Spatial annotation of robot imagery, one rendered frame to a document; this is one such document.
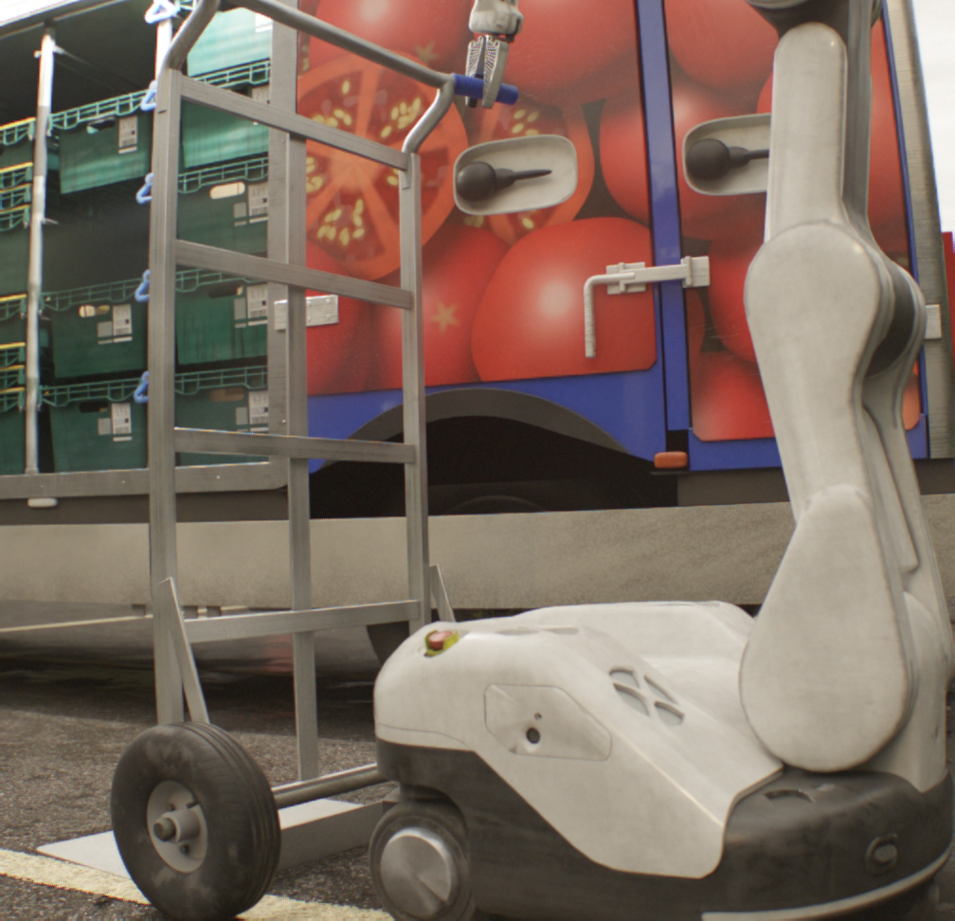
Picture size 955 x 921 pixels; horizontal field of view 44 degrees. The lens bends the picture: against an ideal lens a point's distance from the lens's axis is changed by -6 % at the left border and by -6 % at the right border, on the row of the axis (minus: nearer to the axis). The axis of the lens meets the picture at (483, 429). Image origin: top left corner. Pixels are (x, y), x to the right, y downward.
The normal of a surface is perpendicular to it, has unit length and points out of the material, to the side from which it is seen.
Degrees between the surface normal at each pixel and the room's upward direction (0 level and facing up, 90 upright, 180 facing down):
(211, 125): 91
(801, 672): 90
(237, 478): 90
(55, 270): 95
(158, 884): 75
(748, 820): 44
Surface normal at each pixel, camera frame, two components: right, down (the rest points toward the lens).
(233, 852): -0.06, -0.03
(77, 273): 0.93, 0.06
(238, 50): -0.36, 0.04
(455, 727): -0.57, -0.09
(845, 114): 0.83, 0.07
